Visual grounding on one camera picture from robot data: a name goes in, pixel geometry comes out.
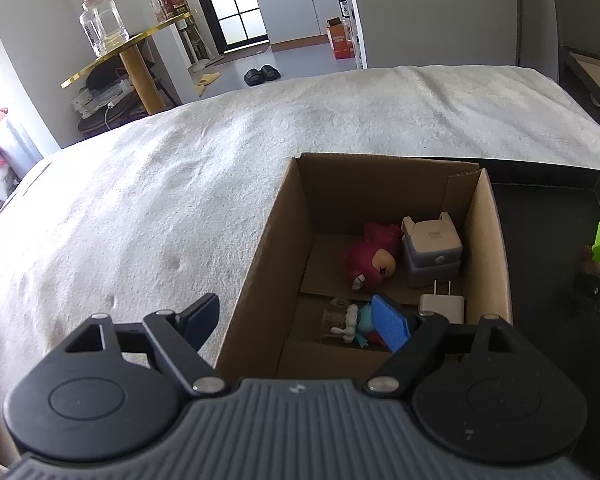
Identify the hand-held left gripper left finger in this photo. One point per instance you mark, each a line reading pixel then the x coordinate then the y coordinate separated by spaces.
pixel 202 320

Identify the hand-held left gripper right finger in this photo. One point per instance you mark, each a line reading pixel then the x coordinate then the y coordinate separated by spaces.
pixel 390 322

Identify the blue-haired figurine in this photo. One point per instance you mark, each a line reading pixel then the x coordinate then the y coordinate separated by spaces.
pixel 356 327

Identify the brown figurine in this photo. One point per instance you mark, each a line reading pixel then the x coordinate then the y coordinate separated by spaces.
pixel 590 260

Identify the white charger plug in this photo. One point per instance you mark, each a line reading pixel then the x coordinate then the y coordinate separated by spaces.
pixel 442 308

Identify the magenta figurine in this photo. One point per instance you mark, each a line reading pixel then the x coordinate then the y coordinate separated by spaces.
pixel 372 262

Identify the brown cardboard box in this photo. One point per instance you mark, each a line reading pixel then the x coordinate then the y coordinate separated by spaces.
pixel 260 285

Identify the grey cube toy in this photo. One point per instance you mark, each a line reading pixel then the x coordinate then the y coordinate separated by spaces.
pixel 432 251

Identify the black shallow tray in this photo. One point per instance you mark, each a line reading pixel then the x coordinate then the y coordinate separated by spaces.
pixel 540 240

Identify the white fluffy blanket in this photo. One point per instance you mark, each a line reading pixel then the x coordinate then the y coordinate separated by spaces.
pixel 155 200

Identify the black framed cardboard panel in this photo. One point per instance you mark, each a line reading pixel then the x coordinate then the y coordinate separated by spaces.
pixel 587 80

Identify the yellow slipper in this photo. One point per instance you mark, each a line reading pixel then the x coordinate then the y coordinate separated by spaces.
pixel 207 80

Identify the white power strip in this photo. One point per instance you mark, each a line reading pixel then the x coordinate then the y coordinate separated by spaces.
pixel 102 96

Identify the black slipper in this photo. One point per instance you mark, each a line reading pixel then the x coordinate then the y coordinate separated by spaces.
pixel 254 76
pixel 271 72

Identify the gold round side table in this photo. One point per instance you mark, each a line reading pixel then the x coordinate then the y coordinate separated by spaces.
pixel 130 57

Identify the orange cardboard box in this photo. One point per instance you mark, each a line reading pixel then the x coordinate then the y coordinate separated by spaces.
pixel 340 37

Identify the clear glass jar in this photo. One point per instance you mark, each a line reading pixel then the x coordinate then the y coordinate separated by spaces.
pixel 102 22

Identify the dark spray bottle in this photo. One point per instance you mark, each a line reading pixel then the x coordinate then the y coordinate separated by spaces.
pixel 344 2

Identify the white cabinet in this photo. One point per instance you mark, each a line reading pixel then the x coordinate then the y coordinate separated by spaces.
pixel 300 2

